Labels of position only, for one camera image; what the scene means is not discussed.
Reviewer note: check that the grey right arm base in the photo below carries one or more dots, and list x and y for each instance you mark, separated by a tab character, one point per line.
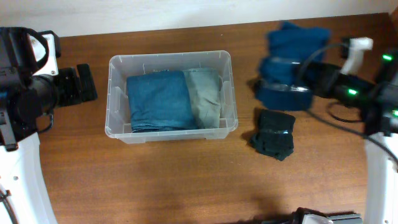
309	216

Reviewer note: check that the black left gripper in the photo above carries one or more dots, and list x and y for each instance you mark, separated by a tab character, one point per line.
68	86

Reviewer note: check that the light blue jeans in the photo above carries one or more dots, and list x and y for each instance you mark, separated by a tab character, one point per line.
204	90

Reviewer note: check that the blue garment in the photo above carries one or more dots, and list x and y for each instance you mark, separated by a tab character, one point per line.
289	46

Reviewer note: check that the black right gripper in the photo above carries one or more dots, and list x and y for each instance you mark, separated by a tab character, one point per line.
326	86

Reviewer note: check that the dark blue jeans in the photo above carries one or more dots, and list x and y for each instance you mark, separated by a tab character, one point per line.
159	101

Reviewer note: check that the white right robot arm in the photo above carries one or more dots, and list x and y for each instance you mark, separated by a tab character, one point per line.
377	105

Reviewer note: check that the black garment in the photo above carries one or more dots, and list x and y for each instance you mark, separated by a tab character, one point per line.
274	137

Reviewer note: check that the clear plastic storage bin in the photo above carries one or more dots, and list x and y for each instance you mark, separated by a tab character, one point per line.
118	122

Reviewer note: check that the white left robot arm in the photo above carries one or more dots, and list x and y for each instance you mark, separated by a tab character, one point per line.
32	86

